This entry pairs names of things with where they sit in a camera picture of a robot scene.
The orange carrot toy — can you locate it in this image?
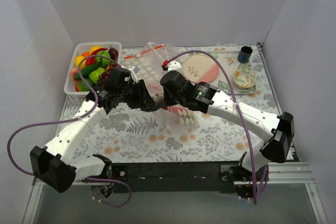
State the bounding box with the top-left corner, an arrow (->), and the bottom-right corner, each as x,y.
146,84 -> 163,95

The green lime toy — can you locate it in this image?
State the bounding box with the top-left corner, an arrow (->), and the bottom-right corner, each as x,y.
89,67 -> 105,84

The dotted zip top bag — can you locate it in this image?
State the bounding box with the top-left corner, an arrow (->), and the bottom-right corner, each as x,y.
143,42 -> 199,130

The dotted zip bag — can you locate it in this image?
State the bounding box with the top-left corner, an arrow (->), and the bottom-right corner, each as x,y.
121,50 -> 165,86
143,42 -> 199,130

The dark purple plum toy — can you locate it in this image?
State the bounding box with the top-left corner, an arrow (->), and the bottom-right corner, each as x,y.
108,47 -> 119,61

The red chili pepper toy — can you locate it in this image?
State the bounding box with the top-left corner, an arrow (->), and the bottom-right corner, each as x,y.
85,47 -> 107,66

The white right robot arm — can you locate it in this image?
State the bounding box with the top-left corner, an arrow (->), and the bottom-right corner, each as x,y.
160,70 -> 295,181

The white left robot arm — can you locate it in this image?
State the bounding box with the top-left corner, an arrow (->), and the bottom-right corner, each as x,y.
30,66 -> 156,193

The purple grape bunch toy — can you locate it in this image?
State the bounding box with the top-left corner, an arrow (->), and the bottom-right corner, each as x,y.
98,63 -> 118,82

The green watermelon ball toy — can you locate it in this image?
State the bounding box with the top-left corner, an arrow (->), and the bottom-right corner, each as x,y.
95,50 -> 111,67

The pink beige round plate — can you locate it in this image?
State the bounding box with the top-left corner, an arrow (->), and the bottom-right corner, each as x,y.
182,55 -> 219,83

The green cucumber toy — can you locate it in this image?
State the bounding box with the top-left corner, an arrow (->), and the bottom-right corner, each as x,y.
74,63 -> 100,81

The floral tablecloth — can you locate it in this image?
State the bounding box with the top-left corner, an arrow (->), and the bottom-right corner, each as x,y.
72,45 -> 280,163

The green orange mango toy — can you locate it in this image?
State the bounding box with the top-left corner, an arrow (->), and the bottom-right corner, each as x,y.
75,78 -> 93,92

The small orange tangerine toy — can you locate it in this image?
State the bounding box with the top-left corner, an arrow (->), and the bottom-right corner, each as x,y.
82,51 -> 89,57

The pink peach toy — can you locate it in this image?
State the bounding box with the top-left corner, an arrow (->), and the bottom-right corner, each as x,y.
69,68 -> 80,81

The white plastic fruit basket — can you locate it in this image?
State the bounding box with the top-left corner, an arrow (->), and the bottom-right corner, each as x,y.
64,41 -> 122,96

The yellow lemon toy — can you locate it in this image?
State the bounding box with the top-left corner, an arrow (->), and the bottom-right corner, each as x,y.
74,55 -> 85,68

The floral patterned bowl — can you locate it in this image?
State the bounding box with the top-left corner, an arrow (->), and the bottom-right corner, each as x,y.
234,69 -> 257,89

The dark blue cup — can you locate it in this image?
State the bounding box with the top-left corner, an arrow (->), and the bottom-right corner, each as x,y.
238,46 -> 253,63

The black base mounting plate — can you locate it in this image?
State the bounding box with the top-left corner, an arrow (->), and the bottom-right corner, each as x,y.
81,161 -> 271,200

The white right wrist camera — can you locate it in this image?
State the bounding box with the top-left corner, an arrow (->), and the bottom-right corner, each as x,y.
161,60 -> 182,72

